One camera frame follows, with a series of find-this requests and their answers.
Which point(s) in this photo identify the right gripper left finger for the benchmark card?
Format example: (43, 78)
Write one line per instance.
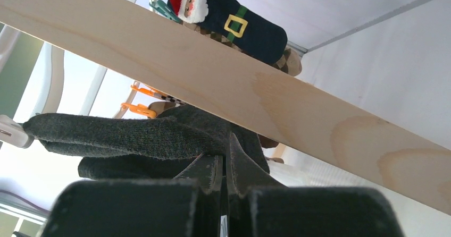
(188, 205)

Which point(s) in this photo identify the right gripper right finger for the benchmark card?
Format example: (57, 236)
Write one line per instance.
(259, 205)

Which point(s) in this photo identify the black sock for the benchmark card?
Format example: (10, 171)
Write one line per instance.
(158, 148)

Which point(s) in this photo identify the white oval clip hanger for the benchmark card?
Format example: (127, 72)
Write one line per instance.
(16, 72)

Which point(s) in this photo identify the white plastic laundry basket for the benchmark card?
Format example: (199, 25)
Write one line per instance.
(310, 172)

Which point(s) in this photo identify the argyle brown sock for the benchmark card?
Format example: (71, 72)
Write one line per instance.
(289, 62)

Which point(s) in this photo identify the santa pattern dark sock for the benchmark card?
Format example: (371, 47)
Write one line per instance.
(260, 38)

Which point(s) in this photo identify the wooden drying rack frame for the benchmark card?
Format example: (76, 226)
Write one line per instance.
(135, 42)

